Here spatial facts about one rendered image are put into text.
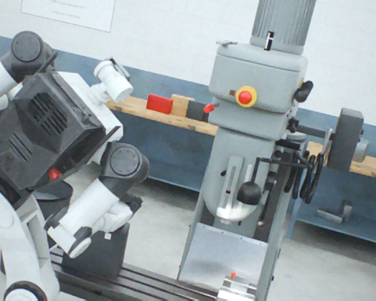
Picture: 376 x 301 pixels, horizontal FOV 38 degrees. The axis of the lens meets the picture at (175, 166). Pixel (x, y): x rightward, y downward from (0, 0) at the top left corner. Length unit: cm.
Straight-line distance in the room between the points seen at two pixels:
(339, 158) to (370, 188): 417
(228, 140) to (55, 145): 60
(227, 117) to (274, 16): 44
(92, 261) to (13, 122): 78
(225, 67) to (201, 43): 456
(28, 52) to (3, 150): 28
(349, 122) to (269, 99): 50
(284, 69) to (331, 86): 443
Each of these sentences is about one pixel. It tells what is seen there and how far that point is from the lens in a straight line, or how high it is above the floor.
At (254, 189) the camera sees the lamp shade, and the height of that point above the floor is 149.
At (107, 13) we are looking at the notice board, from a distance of 654.
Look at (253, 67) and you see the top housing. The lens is 160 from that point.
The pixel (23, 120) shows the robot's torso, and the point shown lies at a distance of 149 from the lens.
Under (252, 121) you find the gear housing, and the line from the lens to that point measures 171.
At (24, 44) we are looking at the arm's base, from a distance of 160.
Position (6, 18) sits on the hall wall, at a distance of 718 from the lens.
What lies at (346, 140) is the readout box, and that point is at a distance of 204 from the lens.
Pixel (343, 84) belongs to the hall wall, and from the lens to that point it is 602.
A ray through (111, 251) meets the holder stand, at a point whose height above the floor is 105.
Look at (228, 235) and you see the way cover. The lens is 234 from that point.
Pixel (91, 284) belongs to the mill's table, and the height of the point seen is 94.
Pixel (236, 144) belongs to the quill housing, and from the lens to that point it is 177.
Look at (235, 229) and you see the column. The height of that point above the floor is 112.
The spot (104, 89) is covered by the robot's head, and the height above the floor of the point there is 170.
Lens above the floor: 197
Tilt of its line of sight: 16 degrees down
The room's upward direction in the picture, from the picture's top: 12 degrees clockwise
